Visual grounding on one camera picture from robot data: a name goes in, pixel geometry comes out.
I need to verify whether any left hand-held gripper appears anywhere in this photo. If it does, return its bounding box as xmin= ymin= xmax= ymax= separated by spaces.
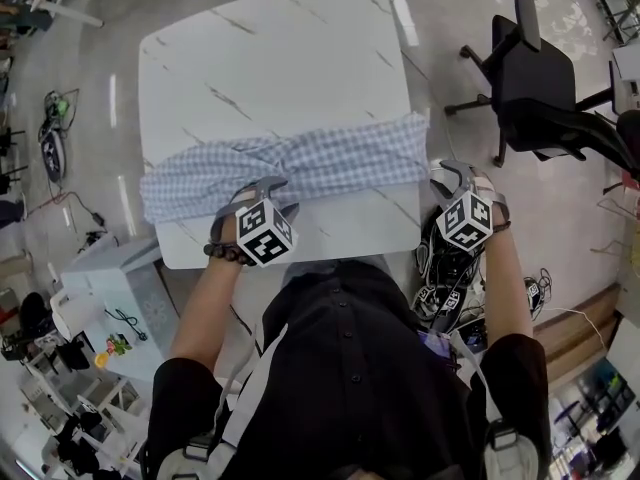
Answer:
xmin=235 ymin=176 xmax=301 ymax=268

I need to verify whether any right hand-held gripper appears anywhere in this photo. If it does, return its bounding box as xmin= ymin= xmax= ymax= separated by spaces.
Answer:
xmin=429 ymin=159 xmax=496 ymax=253

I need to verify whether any blue checked shirt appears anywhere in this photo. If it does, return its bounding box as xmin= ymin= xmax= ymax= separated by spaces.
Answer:
xmin=138 ymin=110 xmax=431 ymax=225

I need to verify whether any person's left forearm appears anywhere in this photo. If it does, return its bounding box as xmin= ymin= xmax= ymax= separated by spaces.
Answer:
xmin=169 ymin=260 xmax=242 ymax=370

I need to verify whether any person's right forearm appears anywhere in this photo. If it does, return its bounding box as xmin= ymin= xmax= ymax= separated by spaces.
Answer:
xmin=482 ymin=227 xmax=535 ymax=350

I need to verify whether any person's right hand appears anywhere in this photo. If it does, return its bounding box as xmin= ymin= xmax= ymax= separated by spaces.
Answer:
xmin=472 ymin=170 xmax=511 ymax=232

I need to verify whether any person's left hand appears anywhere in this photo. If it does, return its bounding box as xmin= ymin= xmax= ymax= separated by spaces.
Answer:
xmin=210 ymin=187 xmax=259 ymax=247

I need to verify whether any black oval floor device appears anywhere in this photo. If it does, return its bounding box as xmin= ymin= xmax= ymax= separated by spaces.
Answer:
xmin=522 ymin=267 xmax=552 ymax=315
xmin=39 ymin=130 xmax=69 ymax=180
xmin=412 ymin=285 xmax=462 ymax=330

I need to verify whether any black office chair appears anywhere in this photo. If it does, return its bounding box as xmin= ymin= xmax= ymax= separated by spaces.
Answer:
xmin=444 ymin=0 xmax=640 ymax=179

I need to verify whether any white covered cabinet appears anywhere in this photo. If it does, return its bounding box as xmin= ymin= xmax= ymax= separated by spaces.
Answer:
xmin=59 ymin=237 xmax=182 ymax=385

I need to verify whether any wooden bench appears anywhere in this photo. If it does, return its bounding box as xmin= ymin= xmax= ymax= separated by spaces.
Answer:
xmin=532 ymin=285 xmax=621 ymax=380

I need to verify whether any person's black shirt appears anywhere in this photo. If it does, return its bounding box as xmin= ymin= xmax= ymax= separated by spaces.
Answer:
xmin=144 ymin=260 xmax=554 ymax=480

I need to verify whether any yellow and green toy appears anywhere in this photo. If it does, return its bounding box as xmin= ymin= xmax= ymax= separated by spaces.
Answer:
xmin=93 ymin=332 xmax=134 ymax=369

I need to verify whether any white low cabinet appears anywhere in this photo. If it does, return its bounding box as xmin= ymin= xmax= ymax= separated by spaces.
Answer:
xmin=604 ymin=317 xmax=640 ymax=384

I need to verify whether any white display shelf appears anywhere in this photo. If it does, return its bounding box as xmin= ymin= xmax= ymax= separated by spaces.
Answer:
xmin=19 ymin=337 xmax=151 ymax=480

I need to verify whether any dark bead bracelet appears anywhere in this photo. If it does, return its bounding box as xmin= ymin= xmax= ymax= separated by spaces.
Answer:
xmin=203 ymin=241 xmax=259 ymax=268

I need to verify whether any black cable pile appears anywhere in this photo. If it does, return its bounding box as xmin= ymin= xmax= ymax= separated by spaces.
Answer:
xmin=414 ymin=207 xmax=487 ymax=300

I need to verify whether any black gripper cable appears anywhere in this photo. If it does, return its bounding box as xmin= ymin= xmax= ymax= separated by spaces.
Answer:
xmin=229 ymin=303 xmax=264 ymax=360

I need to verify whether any grey shoulder strap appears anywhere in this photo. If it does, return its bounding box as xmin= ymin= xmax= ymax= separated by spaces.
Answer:
xmin=214 ymin=322 xmax=290 ymax=464
xmin=449 ymin=330 xmax=524 ymax=469

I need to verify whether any black power adapter cable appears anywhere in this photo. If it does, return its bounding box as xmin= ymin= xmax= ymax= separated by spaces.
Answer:
xmin=64 ymin=191 xmax=107 ymax=227

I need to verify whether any black cable bundle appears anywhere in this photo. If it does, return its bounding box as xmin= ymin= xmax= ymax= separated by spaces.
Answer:
xmin=74 ymin=228 xmax=109 ymax=255

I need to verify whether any black coiled cable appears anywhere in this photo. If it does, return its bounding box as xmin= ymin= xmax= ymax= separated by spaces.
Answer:
xmin=103 ymin=307 xmax=150 ymax=344

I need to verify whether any black cable tangle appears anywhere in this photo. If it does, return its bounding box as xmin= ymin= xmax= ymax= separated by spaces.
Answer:
xmin=39 ymin=87 xmax=81 ymax=135

